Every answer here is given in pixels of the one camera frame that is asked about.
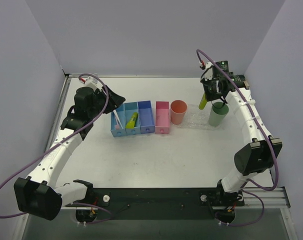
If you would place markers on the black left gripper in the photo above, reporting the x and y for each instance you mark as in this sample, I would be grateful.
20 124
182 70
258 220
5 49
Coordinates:
105 99

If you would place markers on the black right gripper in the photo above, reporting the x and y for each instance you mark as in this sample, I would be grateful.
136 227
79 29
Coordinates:
214 91

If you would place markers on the yellow green toothpaste tube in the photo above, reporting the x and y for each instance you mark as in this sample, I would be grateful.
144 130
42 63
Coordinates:
132 121
203 102

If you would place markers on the green plastic cup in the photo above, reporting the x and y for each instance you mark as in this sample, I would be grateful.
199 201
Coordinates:
218 112

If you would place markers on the orange plastic cup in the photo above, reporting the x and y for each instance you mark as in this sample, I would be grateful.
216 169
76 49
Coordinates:
178 109

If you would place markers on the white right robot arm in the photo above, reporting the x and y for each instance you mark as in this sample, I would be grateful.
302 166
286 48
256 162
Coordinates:
260 147

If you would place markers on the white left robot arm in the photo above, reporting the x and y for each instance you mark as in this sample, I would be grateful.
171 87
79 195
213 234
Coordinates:
72 133

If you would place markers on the white pink toothbrush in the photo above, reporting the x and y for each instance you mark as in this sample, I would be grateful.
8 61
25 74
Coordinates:
118 124

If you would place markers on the clear textured oval tray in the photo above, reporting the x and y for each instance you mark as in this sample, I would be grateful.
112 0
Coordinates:
196 118

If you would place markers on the purple drawer box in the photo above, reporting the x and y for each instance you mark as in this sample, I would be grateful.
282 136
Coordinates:
146 118

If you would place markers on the pink drawer box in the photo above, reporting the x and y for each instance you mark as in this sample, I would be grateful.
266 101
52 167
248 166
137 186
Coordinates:
162 117

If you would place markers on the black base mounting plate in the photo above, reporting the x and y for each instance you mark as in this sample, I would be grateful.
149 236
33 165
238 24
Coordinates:
158 204

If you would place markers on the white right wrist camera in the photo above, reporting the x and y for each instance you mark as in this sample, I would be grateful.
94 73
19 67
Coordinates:
205 67

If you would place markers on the aluminium frame rail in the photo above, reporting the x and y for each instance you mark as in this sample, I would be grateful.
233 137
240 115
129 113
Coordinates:
42 199

